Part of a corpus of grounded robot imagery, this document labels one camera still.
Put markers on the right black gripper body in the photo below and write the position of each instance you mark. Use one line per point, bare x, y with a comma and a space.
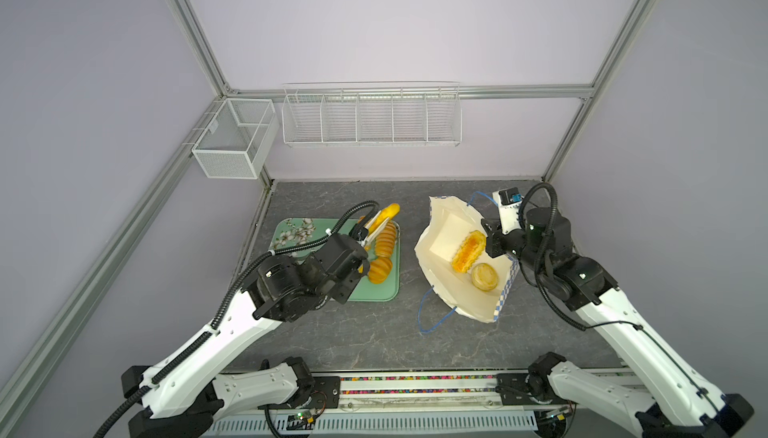
515, 244

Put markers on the metal tongs with white tips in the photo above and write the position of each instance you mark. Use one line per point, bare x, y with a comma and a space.
368, 241

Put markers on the green floral tray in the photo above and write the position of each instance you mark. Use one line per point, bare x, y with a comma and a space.
294, 231

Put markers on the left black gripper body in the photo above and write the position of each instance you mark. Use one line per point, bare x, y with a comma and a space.
341, 289

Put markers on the white wire shelf basket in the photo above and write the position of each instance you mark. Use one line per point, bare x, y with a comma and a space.
385, 113

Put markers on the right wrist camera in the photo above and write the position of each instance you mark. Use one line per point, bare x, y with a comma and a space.
508, 203

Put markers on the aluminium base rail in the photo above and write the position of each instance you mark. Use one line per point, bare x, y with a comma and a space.
436, 404

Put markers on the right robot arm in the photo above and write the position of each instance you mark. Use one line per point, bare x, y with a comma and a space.
676, 401

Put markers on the small striped yellow bread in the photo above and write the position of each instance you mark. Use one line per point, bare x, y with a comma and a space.
385, 214

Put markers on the yellow fake bread loaf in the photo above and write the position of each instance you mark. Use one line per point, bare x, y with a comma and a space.
386, 240

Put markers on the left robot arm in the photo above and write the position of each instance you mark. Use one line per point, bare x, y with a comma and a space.
185, 393

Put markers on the checkered paper bag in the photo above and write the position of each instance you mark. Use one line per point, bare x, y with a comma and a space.
452, 255

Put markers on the round striped fake bun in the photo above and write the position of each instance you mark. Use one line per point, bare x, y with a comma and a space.
379, 271

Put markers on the white mesh box basket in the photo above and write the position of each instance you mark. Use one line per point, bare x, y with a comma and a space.
237, 139

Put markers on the round yellow fake bun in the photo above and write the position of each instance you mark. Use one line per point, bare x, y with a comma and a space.
484, 277

